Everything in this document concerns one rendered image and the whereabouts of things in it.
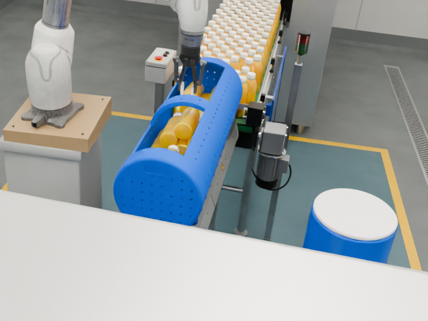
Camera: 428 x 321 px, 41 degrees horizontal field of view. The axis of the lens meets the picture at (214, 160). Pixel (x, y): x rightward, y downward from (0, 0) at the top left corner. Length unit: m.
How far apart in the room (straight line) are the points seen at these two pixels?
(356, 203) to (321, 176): 2.12
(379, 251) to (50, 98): 1.27
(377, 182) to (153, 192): 2.65
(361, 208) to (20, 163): 1.27
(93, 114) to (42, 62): 0.29
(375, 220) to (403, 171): 2.50
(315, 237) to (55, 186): 1.02
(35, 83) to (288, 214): 2.00
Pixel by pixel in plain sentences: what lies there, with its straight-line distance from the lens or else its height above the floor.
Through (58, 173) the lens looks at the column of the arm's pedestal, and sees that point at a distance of 2.29.
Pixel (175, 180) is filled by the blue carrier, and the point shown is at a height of 1.17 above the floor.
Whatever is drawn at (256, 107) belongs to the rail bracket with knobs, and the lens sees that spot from 2.62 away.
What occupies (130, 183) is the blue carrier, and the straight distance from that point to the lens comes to 1.79.
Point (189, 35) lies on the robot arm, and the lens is 2.19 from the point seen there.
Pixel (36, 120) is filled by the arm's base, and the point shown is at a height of 1.09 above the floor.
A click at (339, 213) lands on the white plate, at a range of 1.95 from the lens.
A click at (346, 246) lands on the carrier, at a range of 1.89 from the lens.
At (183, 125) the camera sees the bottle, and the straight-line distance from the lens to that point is 2.03.
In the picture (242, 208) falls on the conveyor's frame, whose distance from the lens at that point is 3.33.
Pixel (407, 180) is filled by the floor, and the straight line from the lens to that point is 4.35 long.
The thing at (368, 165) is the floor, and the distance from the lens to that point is 4.40.
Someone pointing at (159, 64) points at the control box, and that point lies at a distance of 2.73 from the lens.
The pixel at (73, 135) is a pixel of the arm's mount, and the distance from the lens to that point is 2.19.
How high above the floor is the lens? 2.13
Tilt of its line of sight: 31 degrees down
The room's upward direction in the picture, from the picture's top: 6 degrees clockwise
